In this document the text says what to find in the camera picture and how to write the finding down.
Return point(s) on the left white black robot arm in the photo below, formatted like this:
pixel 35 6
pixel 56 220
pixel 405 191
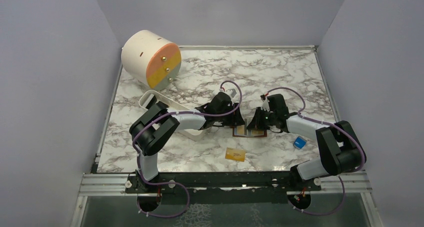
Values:
pixel 155 127

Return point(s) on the brown leather card holder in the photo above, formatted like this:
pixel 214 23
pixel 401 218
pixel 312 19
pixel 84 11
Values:
pixel 249 134

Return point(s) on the gold credit card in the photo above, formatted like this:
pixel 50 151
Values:
pixel 240 131
pixel 258 133

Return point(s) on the small blue object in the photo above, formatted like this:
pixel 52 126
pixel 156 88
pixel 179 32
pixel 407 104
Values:
pixel 299 142

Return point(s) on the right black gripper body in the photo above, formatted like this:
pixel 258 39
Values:
pixel 269 117

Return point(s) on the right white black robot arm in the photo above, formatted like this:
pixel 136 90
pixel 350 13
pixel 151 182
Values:
pixel 338 146

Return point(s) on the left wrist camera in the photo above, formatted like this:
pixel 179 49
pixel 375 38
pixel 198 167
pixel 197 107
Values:
pixel 231 92

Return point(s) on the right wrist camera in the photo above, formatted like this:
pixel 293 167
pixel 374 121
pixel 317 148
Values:
pixel 265 102

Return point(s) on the white rectangular plastic tray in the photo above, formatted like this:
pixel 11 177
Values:
pixel 189 123

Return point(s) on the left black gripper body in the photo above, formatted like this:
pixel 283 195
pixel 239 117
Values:
pixel 226 120

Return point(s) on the round cream drawer cabinet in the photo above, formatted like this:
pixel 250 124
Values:
pixel 151 59

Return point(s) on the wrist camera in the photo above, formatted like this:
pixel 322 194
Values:
pixel 231 92
pixel 265 102

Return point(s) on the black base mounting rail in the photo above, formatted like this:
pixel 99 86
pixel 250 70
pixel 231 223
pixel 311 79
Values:
pixel 174 188

